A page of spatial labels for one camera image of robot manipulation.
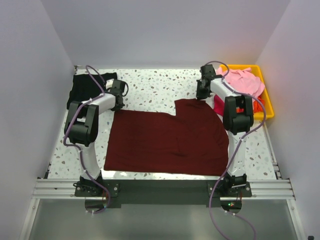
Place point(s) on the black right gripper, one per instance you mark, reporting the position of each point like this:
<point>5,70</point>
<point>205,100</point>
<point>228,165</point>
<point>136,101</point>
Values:
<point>200,95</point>

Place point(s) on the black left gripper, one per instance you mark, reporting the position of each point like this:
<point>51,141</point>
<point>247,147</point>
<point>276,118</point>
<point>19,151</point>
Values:
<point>117,107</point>

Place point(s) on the black t shirt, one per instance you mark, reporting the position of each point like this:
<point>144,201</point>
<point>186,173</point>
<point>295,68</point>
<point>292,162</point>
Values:
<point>84,87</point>

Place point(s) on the dark red t shirt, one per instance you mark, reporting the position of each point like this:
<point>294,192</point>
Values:
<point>193,141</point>

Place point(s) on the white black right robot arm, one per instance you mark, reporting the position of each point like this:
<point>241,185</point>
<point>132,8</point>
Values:
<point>237,119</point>

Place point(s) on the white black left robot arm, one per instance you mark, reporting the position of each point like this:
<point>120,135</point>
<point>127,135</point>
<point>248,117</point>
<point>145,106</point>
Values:
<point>82,125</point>

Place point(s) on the magenta t shirt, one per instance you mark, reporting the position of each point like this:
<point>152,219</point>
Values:
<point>218,105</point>

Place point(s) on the pink t shirt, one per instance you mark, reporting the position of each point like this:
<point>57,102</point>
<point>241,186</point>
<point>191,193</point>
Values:
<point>244,81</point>

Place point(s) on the orange t shirt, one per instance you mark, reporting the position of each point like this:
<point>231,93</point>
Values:
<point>257,108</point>

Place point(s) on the yellow plastic bin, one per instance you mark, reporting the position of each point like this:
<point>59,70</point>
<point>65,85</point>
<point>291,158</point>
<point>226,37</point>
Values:
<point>222,70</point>

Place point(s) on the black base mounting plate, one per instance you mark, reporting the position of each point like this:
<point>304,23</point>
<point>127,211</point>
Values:
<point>112,193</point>

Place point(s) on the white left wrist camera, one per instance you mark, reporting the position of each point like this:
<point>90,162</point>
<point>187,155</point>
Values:
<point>109,83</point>

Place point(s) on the aluminium frame rail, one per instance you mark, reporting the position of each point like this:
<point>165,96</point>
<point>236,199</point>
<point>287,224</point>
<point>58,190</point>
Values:
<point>261,166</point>

